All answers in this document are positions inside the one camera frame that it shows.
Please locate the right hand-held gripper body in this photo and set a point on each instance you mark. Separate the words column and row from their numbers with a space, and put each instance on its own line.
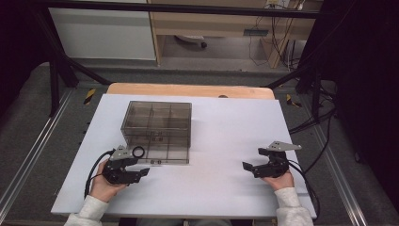
column 276, row 166

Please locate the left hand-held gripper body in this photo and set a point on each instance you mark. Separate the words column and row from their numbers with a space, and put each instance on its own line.
column 117, row 174

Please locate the smoky transparent drawer box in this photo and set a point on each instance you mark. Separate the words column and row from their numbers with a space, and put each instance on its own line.
column 156, row 122

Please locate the person's right hand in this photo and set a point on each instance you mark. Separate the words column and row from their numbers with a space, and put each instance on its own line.
column 282, row 182

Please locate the person's left hand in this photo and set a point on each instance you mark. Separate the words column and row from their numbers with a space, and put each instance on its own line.
column 105, row 190

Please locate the white board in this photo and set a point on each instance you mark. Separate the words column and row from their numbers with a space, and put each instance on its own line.
column 219, row 132

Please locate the yellow black tape strip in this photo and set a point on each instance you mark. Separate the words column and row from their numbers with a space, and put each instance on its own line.
column 89, row 95
column 292, row 101

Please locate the wooden table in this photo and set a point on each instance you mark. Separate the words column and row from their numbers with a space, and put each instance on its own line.
column 188, row 90

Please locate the black curtain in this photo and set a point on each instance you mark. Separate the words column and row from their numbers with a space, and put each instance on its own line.
column 367, row 78

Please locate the white cabinet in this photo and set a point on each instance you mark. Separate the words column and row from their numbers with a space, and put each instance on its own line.
column 103, row 34

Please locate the office chair base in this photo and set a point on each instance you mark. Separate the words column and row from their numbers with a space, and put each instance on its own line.
column 191, row 38

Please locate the light wooden desk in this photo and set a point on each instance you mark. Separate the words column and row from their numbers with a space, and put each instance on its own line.
column 219, row 23

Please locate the aluminium floor rail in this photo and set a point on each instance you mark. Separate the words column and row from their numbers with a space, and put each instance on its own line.
column 340, row 179
column 34, row 147

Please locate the black metal frame leg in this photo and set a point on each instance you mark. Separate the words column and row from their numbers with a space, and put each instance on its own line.
column 316, row 94
column 54, row 88

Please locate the black metal frame bar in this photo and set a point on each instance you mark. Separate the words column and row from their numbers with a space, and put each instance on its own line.
column 188, row 8

